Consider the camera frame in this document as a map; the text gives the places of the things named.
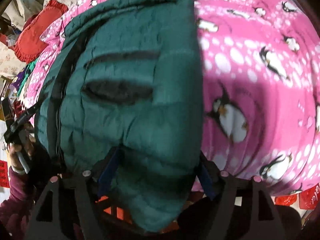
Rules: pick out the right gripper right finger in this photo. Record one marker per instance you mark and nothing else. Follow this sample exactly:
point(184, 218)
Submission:
point(242, 208)

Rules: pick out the dark green puffer jacket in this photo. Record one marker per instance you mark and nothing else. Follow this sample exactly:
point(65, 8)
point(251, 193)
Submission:
point(128, 75)

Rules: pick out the maroon sleeve forearm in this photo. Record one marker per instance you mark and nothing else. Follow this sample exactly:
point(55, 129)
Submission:
point(15, 210)

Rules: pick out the person left hand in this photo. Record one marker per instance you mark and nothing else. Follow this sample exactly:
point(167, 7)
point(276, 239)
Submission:
point(16, 165)

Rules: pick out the green cloth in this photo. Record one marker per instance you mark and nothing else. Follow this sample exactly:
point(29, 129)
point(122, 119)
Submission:
point(27, 72)

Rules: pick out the red ruffled heart pillow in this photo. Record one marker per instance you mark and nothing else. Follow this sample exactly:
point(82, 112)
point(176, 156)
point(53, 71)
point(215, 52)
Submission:
point(28, 46)

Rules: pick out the beige curtain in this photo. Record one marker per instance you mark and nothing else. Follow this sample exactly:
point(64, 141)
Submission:
point(19, 11)

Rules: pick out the pink penguin blanket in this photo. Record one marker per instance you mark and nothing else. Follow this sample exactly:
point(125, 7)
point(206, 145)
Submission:
point(260, 89)

